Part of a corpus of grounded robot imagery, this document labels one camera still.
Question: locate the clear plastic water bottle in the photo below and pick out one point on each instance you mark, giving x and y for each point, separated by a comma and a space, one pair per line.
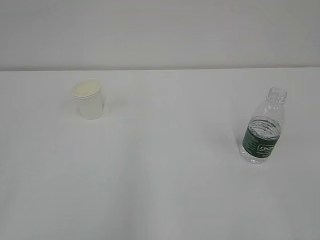
264, 127

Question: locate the white paper cup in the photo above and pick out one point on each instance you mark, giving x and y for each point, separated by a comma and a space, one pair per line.
89, 98

